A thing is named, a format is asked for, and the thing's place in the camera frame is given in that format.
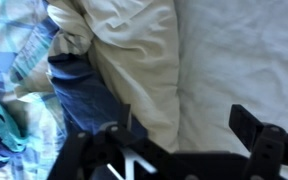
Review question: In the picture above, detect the white mattress with sheet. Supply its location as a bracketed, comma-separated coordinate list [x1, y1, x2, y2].
[174, 0, 288, 154]

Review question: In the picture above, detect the blue patterned duvet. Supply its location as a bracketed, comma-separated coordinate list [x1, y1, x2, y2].
[0, 0, 181, 180]

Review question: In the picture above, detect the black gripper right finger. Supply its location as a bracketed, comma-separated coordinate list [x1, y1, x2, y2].
[229, 104, 288, 180]

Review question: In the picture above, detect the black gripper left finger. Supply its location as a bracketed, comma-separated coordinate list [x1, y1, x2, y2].
[47, 103, 172, 180]

